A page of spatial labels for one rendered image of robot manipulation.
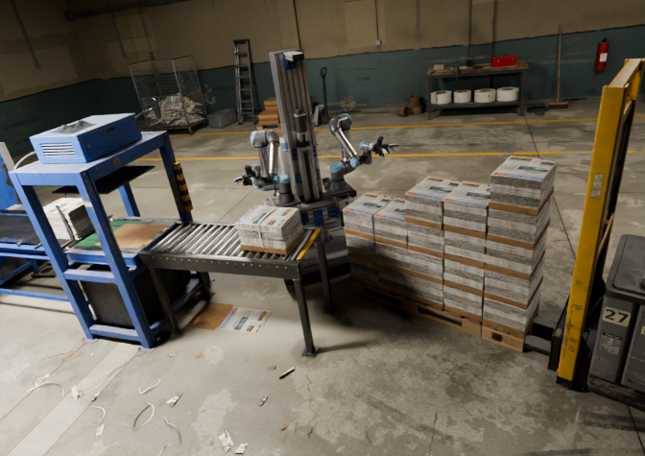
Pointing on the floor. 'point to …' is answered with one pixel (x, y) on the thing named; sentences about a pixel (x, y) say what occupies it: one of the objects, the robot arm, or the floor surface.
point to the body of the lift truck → (622, 329)
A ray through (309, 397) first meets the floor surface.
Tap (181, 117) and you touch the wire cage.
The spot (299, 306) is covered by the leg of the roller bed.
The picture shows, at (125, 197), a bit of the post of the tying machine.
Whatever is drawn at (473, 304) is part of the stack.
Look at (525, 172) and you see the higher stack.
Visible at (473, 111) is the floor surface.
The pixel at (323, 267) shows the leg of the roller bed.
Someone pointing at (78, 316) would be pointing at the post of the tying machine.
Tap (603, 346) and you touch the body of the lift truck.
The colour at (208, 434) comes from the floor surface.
